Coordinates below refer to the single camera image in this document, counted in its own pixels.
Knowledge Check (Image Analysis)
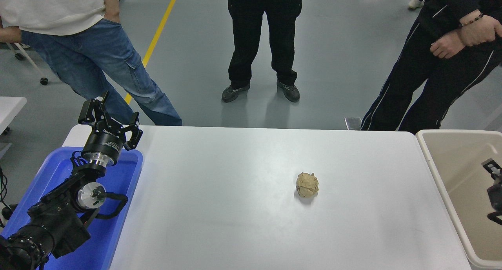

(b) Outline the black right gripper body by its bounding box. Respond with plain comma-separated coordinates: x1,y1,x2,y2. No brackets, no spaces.
487,183,502,212

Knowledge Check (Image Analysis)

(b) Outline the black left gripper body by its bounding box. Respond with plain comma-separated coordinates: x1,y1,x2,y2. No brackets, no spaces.
81,125,127,164

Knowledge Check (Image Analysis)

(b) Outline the person's bare hand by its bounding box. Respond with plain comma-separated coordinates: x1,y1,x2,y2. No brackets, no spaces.
430,29,466,59

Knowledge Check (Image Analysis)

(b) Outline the person's braceleted hand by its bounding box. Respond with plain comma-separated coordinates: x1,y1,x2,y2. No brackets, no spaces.
458,15,502,47

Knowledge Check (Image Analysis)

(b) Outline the large pale plastic bin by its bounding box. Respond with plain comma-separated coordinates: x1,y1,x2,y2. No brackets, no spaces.
416,130,502,270

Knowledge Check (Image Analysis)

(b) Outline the blue plastic tray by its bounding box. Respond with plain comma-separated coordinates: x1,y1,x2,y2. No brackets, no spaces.
0,146,144,270

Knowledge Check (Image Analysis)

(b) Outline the person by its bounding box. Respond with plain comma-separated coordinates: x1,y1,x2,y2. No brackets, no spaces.
360,0,502,134
0,0,183,126
222,0,306,103

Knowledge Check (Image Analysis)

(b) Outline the white wheeled stand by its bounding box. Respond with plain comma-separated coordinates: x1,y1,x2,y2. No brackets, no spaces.
0,42,49,85

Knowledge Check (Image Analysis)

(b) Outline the small white side table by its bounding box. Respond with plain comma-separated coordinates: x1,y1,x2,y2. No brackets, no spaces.
0,97,28,159

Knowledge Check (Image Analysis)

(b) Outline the crumpled tan paper ball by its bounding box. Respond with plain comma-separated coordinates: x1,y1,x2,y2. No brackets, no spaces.
296,172,319,199

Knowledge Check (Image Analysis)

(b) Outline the black floor cable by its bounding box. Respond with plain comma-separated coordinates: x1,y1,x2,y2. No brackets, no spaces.
0,166,18,228

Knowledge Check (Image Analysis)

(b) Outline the beaded bracelet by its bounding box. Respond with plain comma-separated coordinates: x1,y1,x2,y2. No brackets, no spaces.
460,13,484,28

